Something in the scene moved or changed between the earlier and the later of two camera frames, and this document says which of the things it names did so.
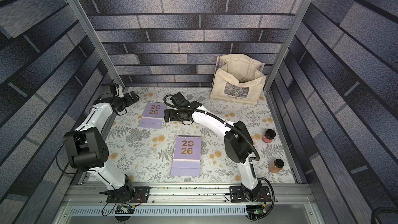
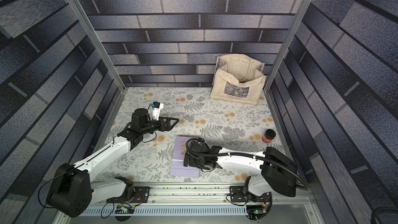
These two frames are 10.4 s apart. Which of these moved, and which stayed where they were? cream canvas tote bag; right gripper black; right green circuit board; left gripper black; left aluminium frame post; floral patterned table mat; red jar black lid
Moved: left gripper black; right gripper black
Stayed: right green circuit board; floral patterned table mat; cream canvas tote bag; red jar black lid; left aluminium frame post
